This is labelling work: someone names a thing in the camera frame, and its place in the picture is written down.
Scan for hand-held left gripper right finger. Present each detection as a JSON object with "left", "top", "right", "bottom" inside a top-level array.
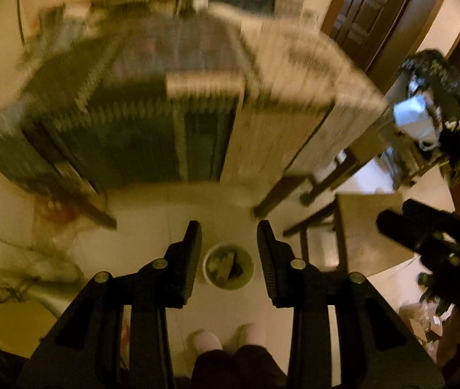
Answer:
[{"left": 256, "top": 219, "right": 445, "bottom": 389}]

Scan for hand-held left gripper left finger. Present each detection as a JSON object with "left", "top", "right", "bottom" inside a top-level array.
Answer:
[{"left": 17, "top": 220, "right": 203, "bottom": 389}]

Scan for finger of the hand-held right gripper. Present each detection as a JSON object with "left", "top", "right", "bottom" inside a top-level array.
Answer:
[
  {"left": 402, "top": 199, "right": 460, "bottom": 249},
  {"left": 377, "top": 210, "right": 458, "bottom": 254}
]

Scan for white round bin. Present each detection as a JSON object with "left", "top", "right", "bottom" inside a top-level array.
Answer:
[{"left": 202, "top": 243, "right": 254, "bottom": 291}]

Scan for small black packet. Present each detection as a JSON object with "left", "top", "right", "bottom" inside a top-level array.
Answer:
[{"left": 230, "top": 251, "right": 246, "bottom": 279}]

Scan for wooden stool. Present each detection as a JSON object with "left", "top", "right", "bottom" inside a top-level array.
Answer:
[
  {"left": 299, "top": 148, "right": 393, "bottom": 207},
  {"left": 283, "top": 192, "right": 418, "bottom": 278}
]

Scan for brown cardboard piece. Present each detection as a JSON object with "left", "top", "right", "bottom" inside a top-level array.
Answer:
[{"left": 214, "top": 253, "right": 236, "bottom": 281}]

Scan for stack of books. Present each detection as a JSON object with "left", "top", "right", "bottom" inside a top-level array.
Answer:
[{"left": 379, "top": 127, "right": 446, "bottom": 189}]

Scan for white slipper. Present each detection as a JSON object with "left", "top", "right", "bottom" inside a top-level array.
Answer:
[
  {"left": 187, "top": 329, "right": 224, "bottom": 354},
  {"left": 236, "top": 322, "right": 268, "bottom": 348}
]

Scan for person's dark trousers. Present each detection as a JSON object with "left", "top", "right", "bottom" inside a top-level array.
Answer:
[{"left": 191, "top": 344, "right": 288, "bottom": 389}]

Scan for black patterned bag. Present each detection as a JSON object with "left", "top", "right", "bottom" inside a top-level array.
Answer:
[{"left": 400, "top": 49, "right": 460, "bottom": 171}]

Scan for clear plastic bag with red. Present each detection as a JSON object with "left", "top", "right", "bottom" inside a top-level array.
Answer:
[{"left": 31, "top": 196, "right": 107, "bottom": 254}]

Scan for wooden table with patterned cloth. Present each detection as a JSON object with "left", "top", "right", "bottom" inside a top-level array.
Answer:
[{"left": 0, "top": 2, "right": 390, "bottom": 230}]

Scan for white plastic chair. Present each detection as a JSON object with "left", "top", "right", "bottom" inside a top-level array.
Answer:
[{"left": 0, "top": 247, "right": 85, "bottom": 349}]

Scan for dark wooden door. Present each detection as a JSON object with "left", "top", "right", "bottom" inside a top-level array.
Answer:
[{"left": 321, "top": 0, "right": 452, "bottom": 84}]

